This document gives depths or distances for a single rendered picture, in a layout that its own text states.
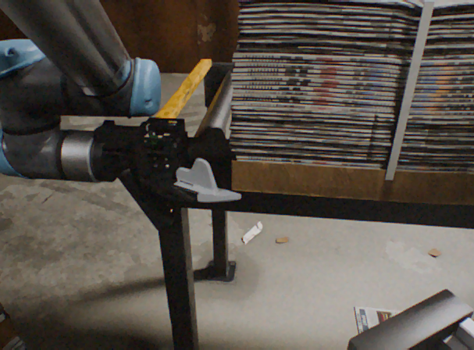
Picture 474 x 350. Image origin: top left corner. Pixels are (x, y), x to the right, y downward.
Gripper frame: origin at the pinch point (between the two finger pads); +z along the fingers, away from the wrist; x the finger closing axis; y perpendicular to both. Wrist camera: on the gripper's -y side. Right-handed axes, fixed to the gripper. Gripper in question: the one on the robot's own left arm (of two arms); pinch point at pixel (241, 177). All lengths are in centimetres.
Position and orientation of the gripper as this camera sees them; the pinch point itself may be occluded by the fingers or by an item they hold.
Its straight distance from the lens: 53.9
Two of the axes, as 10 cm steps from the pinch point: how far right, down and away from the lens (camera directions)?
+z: 9.9, 0.6, -1.0
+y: 0.0, -8.7, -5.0
